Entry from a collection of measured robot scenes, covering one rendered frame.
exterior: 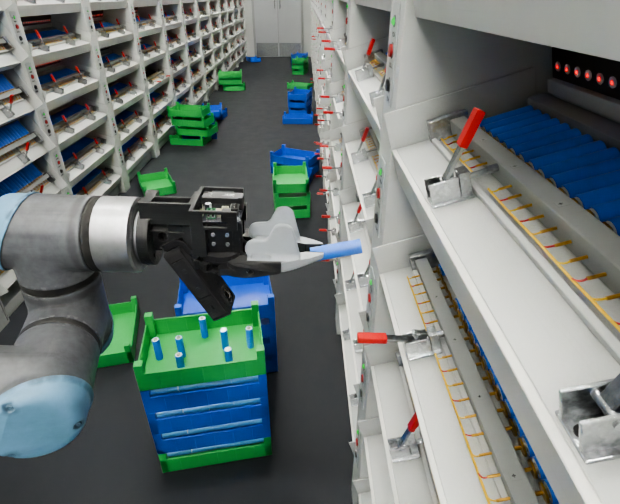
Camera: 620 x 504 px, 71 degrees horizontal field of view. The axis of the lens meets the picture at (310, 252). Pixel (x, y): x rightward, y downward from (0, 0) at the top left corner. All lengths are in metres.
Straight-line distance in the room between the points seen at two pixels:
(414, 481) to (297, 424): 0.78
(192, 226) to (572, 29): 0.38
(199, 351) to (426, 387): 0.78
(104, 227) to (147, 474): 0.98
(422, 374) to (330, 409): 0.94
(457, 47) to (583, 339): 0.41
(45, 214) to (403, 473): 0.56
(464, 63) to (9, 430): 0.63
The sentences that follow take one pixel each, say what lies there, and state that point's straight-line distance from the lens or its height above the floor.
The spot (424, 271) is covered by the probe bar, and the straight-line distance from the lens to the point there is 0.64.
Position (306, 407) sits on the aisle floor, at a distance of 1.47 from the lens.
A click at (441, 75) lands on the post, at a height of 1.04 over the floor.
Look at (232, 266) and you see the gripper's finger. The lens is 0.50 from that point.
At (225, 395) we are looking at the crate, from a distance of 1.16.
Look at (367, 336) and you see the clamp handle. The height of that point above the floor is 0.78.
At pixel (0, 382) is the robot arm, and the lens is 0.53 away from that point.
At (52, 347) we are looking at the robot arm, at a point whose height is 0.81.
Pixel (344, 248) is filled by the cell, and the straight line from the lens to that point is 0.53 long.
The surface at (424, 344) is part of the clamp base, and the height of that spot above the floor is 0.77.
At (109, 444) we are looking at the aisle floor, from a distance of 1.50.
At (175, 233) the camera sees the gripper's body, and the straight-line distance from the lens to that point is 0.53.
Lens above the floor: 1.13
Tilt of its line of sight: 31 degrees down
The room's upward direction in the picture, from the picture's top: straight up
